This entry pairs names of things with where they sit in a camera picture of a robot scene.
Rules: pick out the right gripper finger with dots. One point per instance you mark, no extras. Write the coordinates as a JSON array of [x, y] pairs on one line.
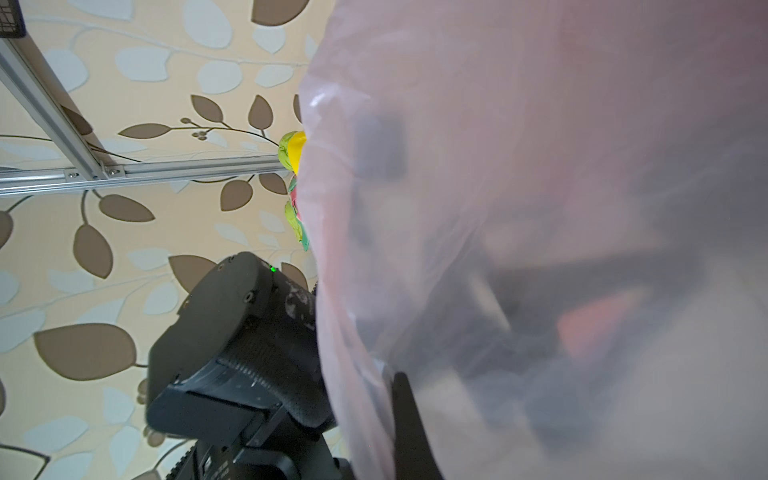
[[413, 456]]

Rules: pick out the pink plastic bag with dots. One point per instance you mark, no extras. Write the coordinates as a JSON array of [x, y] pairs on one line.
[[552, 217]]

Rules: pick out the yellow lemon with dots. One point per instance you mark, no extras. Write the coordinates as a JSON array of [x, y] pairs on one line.
[[294, 150]]

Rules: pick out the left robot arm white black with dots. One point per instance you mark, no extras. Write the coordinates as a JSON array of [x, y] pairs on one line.
[[239, 375]]

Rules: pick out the green fruit left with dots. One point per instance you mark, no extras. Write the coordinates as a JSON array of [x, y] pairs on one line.
[[296, 224]]

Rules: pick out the red dragon fruit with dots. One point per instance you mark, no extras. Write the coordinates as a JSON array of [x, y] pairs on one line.
[[292, 190]]

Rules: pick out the green wrinkled fruit back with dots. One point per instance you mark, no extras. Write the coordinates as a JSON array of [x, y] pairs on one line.
[[283, 154]]

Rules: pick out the aluminium frame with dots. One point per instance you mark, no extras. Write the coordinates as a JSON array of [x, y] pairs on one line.
[[33, 85]]

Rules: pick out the black wire basket centre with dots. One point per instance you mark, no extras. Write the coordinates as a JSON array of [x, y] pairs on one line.
[[12, 25]]

